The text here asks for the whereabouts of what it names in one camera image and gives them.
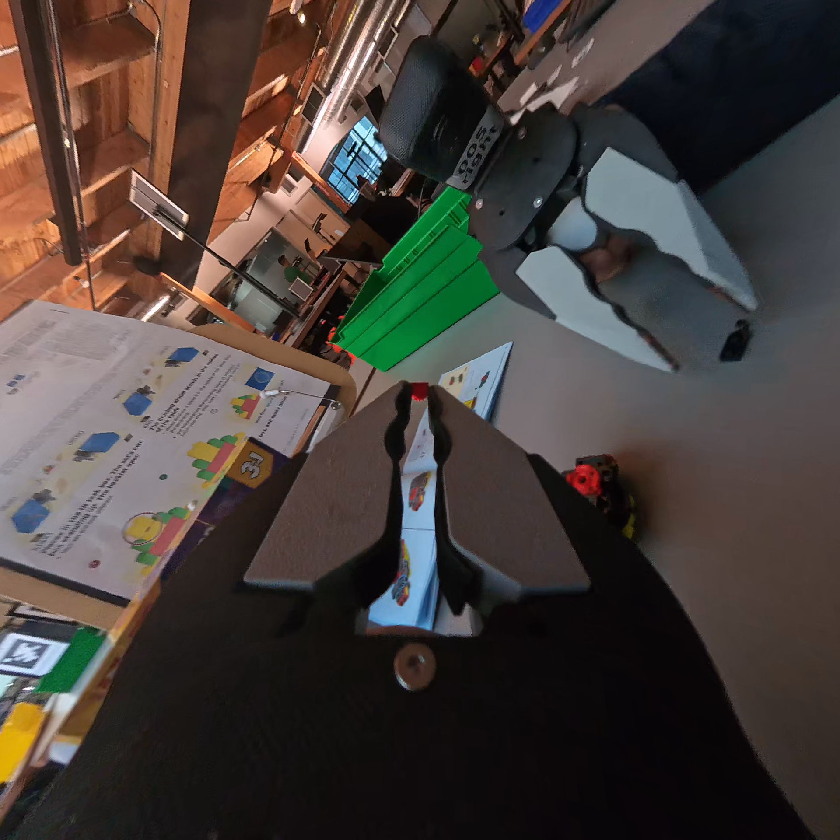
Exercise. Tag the green plastic bin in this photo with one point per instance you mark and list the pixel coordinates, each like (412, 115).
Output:
(433, 321)
(433, 223)
(426, 275)

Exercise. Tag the dark wooden post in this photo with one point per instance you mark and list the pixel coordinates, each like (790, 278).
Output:
(210, 118)

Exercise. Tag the black white marker tag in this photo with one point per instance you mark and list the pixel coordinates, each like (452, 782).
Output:
(29, 654)

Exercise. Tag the small red lego piece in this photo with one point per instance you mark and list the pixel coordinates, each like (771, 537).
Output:
(420, 391)

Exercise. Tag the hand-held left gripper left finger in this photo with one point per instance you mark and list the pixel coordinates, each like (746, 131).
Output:
(328, 512)

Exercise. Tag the person's right hand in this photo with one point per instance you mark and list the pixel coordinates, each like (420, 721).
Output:
(610, 257)

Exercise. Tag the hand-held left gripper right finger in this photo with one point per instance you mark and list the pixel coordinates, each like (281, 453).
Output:
(505, 525)

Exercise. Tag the paned window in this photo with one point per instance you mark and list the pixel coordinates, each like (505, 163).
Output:
(354, 161)

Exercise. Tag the silver ceiling duct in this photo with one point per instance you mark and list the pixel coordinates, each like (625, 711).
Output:
(348, 59)

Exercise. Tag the lego instruction booklet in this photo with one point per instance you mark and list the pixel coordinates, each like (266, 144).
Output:
(476, 377)

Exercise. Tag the purple yellow lego box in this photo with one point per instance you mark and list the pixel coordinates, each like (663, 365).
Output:
(216, 518)

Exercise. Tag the person's right forearm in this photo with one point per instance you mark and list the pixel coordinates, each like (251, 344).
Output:
(722, 72)

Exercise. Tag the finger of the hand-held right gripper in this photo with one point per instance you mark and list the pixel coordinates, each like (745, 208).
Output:
(577, 295)
(676, 223)

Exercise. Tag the printed brick guide sheet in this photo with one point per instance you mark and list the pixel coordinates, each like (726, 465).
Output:
(98, 426)

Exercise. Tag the small black lego piece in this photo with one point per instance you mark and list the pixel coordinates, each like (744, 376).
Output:
(735, 341)

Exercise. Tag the black red lego model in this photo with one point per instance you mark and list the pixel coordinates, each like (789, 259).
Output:
(600, 489)

